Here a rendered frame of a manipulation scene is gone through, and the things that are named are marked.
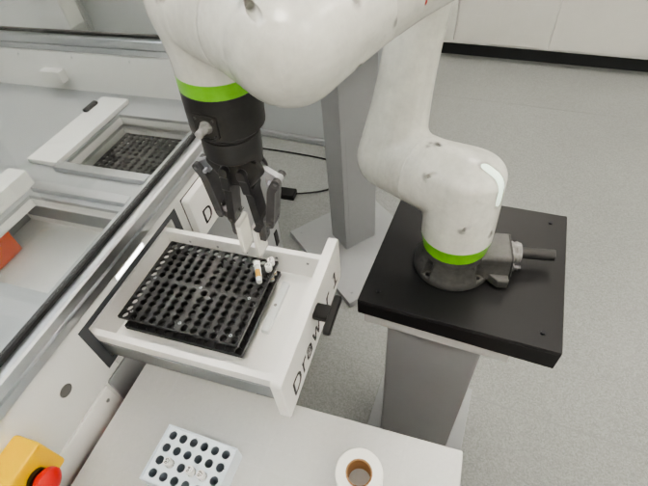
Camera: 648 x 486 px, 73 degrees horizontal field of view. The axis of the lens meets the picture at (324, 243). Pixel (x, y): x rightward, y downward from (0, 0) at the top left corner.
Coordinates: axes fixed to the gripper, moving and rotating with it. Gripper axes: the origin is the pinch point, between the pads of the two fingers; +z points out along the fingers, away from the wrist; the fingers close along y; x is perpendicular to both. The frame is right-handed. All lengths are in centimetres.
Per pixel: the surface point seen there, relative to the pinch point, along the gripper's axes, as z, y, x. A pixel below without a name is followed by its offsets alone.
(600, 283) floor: 96, 97, 94
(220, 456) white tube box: 20.4, 4.0, -27.1
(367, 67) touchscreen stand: 18, -4, 91
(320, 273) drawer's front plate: 7.0, 10.8, 1.2
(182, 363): 13.2, -5.8, -17.9
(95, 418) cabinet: 24.5, -20.4, -27.7
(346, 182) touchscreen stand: 60, -8, 83
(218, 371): 12.4, 0.5, -17.7
